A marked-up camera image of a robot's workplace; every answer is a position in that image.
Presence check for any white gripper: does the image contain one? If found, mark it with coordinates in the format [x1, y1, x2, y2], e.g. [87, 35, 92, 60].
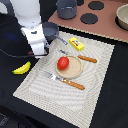
[21, 24, 49, 58]

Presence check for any red toy tomato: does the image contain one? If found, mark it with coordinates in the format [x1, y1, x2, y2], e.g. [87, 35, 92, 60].
[57, 56, 69, 70]

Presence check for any yellow toy butter box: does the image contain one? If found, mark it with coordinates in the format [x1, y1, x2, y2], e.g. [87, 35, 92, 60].
[69, 37, 84, 51]

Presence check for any fork with wooden handle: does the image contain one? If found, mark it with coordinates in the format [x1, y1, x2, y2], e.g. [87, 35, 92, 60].
[43, 72, 85, 90]

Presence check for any yellow toy banana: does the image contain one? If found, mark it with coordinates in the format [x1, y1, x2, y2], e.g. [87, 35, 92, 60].
[13, 61, 31, 75]

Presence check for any knife with wooden handle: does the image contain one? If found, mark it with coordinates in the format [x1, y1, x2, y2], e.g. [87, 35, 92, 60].
[58, 50, 97, 63]

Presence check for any large grey pot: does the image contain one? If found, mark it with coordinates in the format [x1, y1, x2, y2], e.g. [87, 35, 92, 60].
[56, 0, 77, 19]

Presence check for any small grey saucepan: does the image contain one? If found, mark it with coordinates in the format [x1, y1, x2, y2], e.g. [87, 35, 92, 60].
[42, 22, 67, 45]

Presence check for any white toy sink bowl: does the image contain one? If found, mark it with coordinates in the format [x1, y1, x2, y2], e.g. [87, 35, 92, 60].
[116, 4, 128, 31]

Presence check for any round wooden plate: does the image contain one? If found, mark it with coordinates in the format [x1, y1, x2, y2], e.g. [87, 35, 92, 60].
[56, 55, 83, 79]

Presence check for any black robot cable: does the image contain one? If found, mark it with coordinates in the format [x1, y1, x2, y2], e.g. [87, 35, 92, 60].
[0, 46, 49, 59]

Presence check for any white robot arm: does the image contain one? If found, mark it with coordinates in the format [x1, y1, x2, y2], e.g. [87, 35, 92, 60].
[10, 0, 49, 58]

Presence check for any white woven placemat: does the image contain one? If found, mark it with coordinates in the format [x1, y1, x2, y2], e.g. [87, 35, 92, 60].
[13, 36, 114, 128]

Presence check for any pink toy stove top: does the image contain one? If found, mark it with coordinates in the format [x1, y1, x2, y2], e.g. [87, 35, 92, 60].
[49, 0, 128, 42]

